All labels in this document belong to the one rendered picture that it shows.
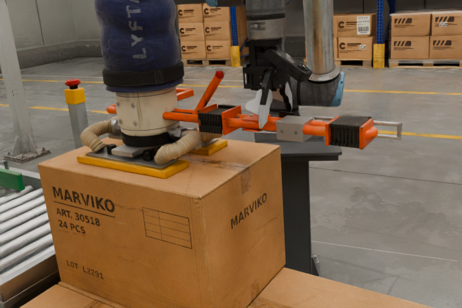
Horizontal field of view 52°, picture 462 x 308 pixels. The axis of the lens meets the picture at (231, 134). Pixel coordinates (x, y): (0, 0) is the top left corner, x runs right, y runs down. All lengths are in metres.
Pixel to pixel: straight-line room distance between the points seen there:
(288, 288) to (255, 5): 0.82
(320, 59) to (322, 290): 0.91
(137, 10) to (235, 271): 0.72
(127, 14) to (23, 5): 11.61
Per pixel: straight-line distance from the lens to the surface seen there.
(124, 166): 1.32
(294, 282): 1.51
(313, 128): 1.09
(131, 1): 1.27
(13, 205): 2.40
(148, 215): 1.24
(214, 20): 9.56
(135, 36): 1.27
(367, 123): 1.06
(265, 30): 1.10
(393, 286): 2.50
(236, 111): 1.24
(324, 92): 2.02
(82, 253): 1.52
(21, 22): 12.76
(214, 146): 1.39
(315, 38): 1.90
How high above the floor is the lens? 1.39
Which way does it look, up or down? 17 degrees down
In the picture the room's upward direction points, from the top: 4 degrees counter-clockwise
